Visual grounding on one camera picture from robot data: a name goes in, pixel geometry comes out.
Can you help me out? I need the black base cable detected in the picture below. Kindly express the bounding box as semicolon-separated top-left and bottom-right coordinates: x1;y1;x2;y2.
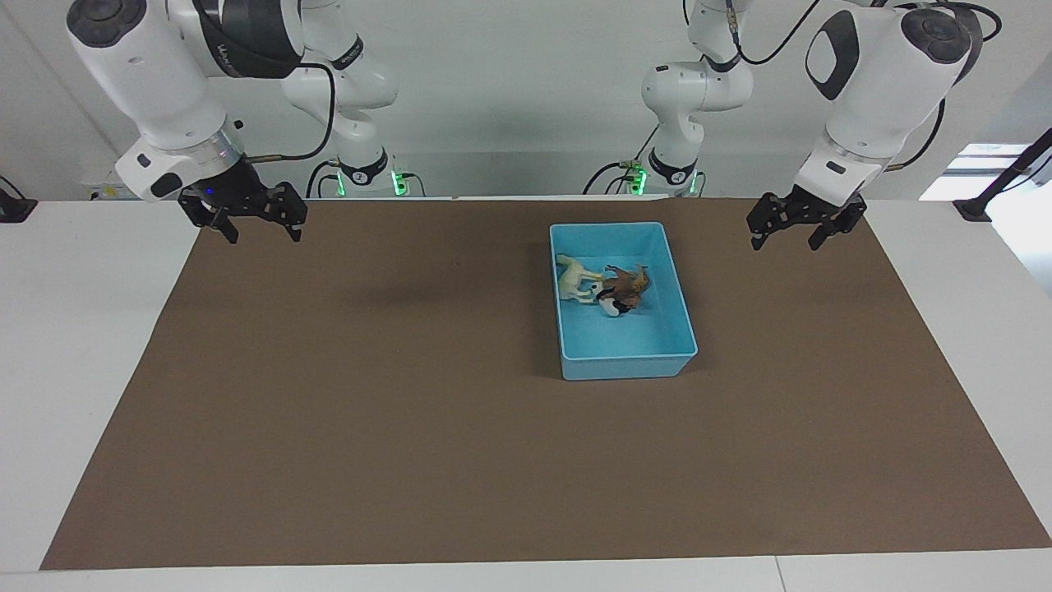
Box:
583;123;662;197
305;158;343;200

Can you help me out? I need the orange striped tiger toy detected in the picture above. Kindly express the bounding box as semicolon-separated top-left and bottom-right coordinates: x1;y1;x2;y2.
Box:
621;265;653;312

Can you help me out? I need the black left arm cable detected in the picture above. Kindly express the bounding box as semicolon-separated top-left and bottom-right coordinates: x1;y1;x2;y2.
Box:
723;0;1004;173

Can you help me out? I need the black camera stand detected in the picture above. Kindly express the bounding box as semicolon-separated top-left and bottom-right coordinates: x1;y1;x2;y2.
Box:
953;127;1052;222

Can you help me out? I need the black table clamp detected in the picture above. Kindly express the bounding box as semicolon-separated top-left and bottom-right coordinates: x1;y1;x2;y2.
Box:
0;175;39;224

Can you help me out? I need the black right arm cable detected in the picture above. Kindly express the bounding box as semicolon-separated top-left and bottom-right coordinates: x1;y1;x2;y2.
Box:
246;61;339;164

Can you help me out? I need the cream white horse toy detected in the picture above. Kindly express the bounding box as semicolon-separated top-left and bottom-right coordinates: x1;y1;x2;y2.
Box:
556;254;602;304

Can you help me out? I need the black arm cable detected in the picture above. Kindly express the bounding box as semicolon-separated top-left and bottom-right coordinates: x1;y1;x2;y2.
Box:
246;61;339;164
723;0;1004;173

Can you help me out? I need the brown table mat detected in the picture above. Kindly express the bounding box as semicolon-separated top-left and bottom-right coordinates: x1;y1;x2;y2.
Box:
39;197;1052;571

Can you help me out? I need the light blue storage box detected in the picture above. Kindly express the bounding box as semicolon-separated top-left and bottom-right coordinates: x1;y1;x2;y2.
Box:
549;222;699;382

